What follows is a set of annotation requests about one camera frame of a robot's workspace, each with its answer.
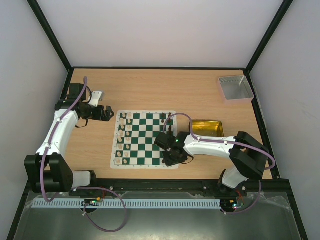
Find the purple cable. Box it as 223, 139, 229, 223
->
162, 113, 277, 216
39, 76, 128, 232

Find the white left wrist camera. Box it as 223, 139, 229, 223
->
88, 91, 105, 107

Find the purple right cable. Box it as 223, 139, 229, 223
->
162, 113, 277, 216

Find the green white chess board mat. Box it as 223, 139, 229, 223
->
110, 110, 179, 170

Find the gold square tin box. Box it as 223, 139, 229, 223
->
192, 120, 224, 137

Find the black aluminium front rail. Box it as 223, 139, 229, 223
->
27, 178, 291, 198

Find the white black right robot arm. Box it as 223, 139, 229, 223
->
154, 131, 269, 196

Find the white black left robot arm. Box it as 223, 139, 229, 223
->
24, 77, 114, 197

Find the light blue slotted cable duct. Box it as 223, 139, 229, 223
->
31, 198, 221, 210

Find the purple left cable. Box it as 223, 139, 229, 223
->
39, 76, 128, 232

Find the brown chess piece second row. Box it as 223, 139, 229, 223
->
167, 125, 173, 137

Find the silver pink tin lid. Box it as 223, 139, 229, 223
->
217, 75, 255, 105

